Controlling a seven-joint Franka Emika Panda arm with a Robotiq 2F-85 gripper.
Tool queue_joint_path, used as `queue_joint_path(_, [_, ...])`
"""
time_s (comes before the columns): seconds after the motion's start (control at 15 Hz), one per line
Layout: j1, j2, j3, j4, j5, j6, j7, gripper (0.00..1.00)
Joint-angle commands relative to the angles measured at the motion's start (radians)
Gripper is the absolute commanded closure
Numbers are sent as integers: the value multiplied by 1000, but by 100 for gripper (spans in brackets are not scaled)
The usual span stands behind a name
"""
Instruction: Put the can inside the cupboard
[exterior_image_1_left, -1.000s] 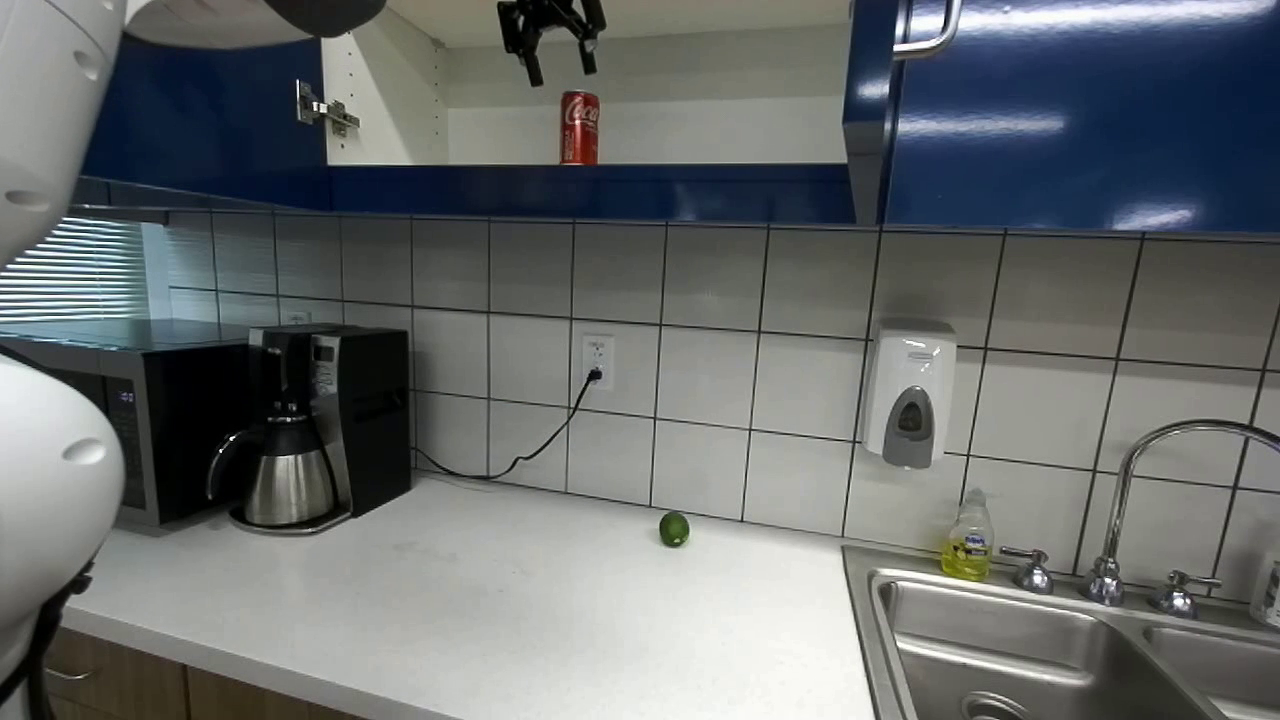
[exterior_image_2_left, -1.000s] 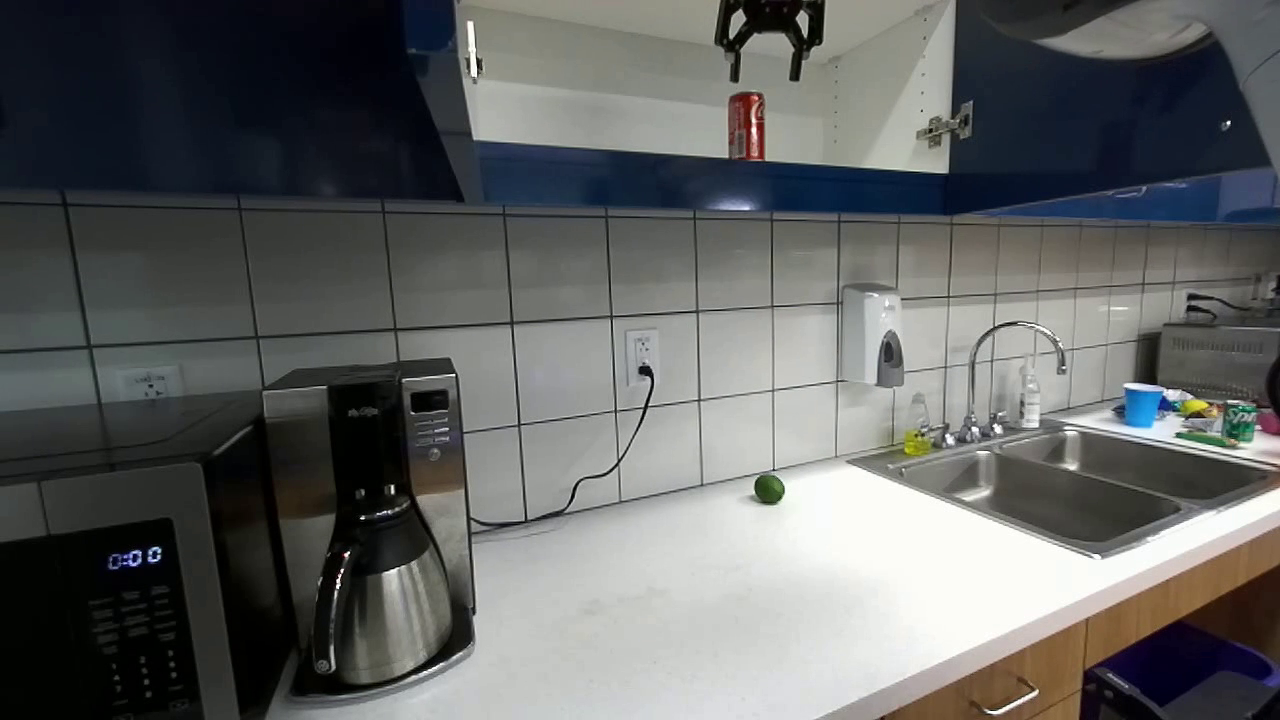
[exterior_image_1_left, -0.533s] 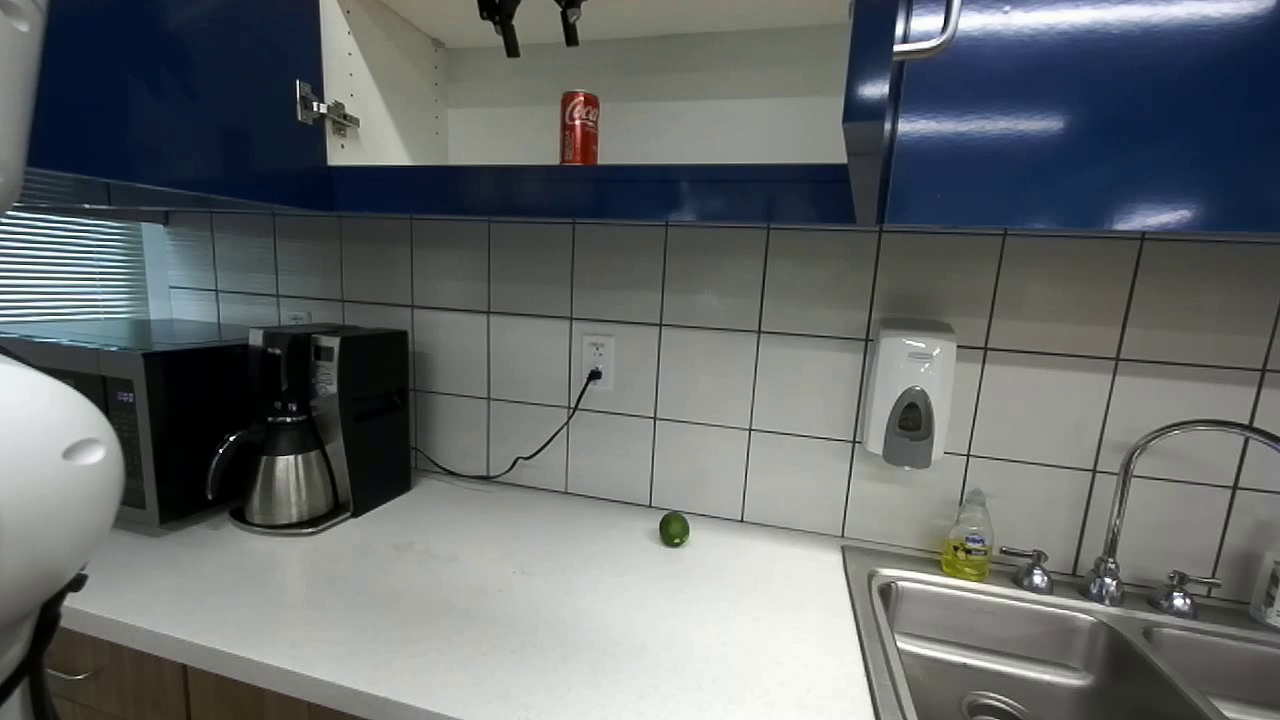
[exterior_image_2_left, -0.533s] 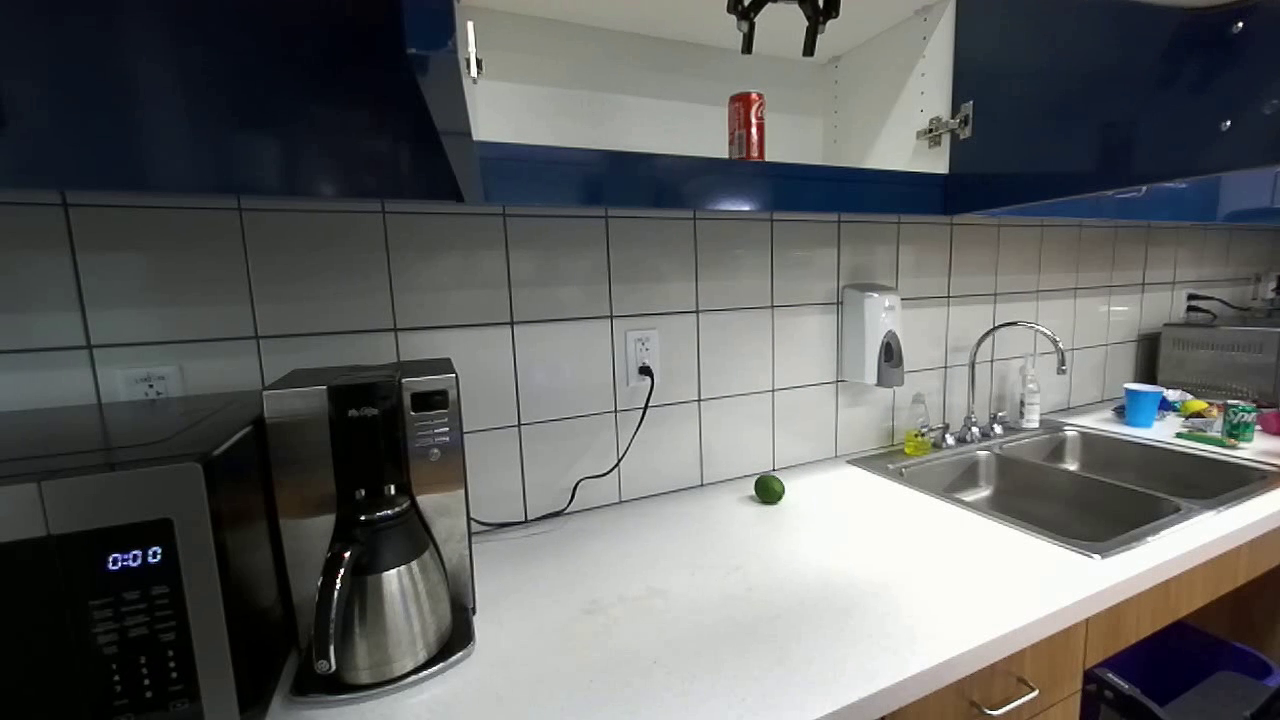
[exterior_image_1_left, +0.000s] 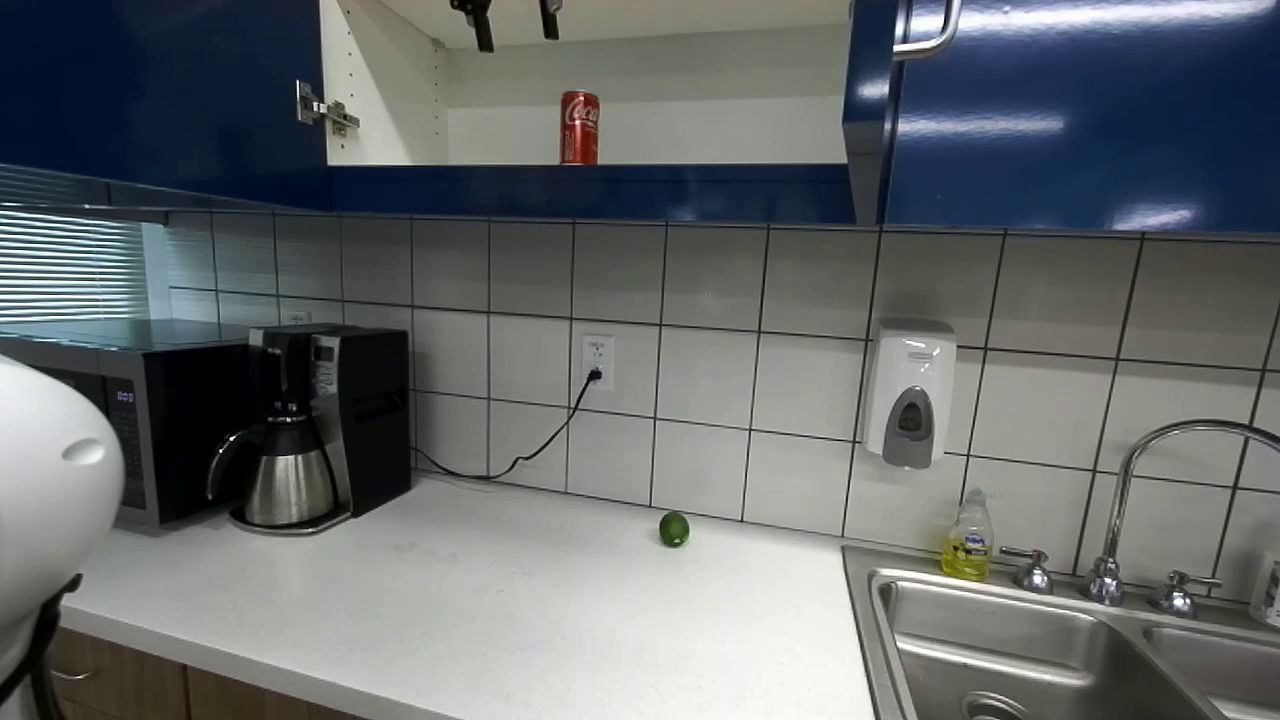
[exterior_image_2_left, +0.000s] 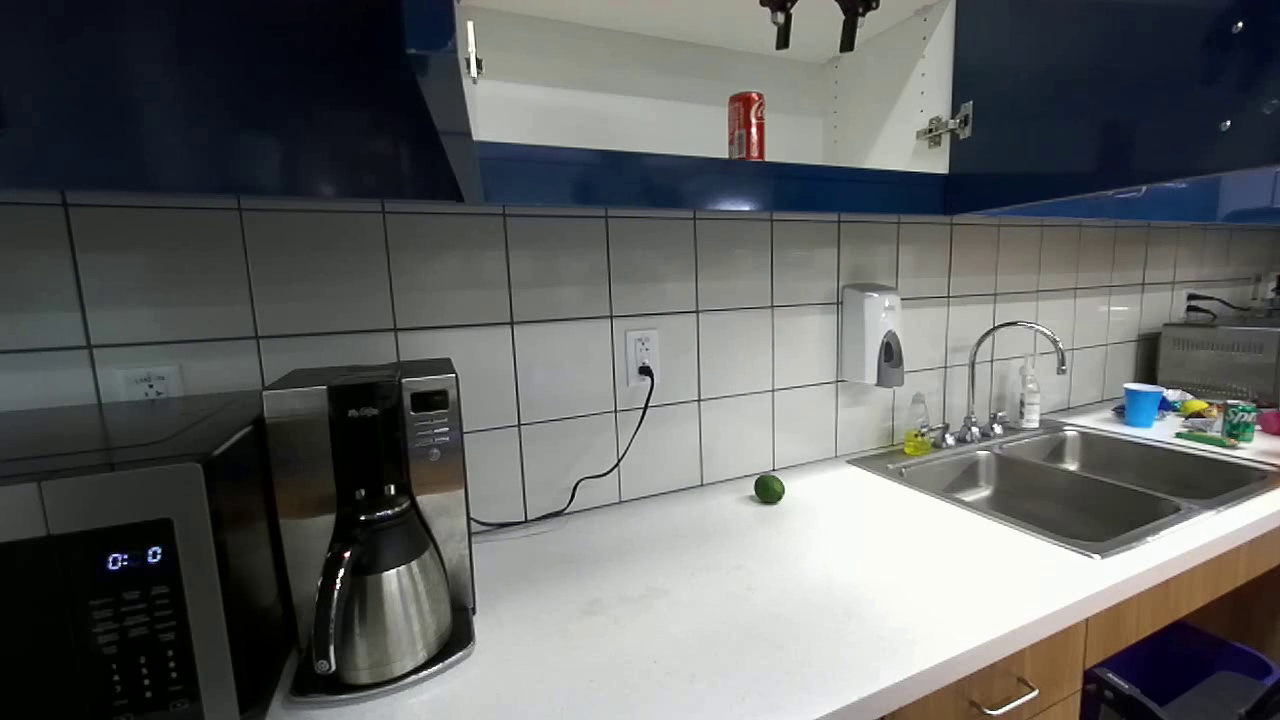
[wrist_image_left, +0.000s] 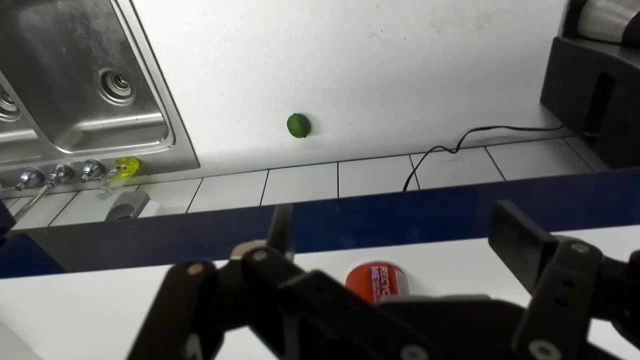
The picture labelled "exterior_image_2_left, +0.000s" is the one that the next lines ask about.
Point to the green dish brush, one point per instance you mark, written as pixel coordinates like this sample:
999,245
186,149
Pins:
1201,439

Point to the empty white wall outlet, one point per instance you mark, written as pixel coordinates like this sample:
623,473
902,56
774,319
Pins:
154,385

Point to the chrome gooseneck faucet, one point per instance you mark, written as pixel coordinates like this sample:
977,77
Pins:
992,341

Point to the black coffee maker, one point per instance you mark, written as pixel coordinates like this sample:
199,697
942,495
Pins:
427,443

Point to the purple plastic bin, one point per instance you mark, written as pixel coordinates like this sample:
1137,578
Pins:
1174,674

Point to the yellow dish soap bottle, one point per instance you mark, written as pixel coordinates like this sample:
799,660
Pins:
915,439

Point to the wooden lower cabinet drawers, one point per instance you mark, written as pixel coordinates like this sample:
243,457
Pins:
1040,654

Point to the white wall outlet with plug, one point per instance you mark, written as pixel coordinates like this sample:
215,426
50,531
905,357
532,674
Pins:
640,357

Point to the steel coffee carafe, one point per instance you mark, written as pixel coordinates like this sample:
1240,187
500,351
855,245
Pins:
395,614

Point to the red soda can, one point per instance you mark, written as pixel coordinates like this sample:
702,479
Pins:
746,127

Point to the white wall soap dispenser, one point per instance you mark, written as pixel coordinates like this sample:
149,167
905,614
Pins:
869,332

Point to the open cupboard white interior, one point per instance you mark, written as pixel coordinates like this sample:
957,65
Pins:
601,114

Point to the blue plastic cup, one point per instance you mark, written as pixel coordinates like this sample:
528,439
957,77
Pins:
1140,406

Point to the metal cupboard door hinge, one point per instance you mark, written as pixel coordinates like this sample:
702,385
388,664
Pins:
945,127
470,46

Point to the green lime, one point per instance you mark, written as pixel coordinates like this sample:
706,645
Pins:
768,490

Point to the blue dish rack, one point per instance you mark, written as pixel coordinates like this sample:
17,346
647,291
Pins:
1220,363

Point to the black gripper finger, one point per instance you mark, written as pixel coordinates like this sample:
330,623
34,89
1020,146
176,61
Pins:
782,19
855,19

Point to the small white bottle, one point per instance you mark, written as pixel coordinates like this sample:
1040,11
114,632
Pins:
1031,402

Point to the stainless steel double sink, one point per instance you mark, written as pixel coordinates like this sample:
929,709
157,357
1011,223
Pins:
1055,501

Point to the black microwave oven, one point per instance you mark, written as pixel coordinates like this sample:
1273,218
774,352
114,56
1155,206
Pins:
133,586

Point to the green cup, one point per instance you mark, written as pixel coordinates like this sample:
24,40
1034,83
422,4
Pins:
1240,420

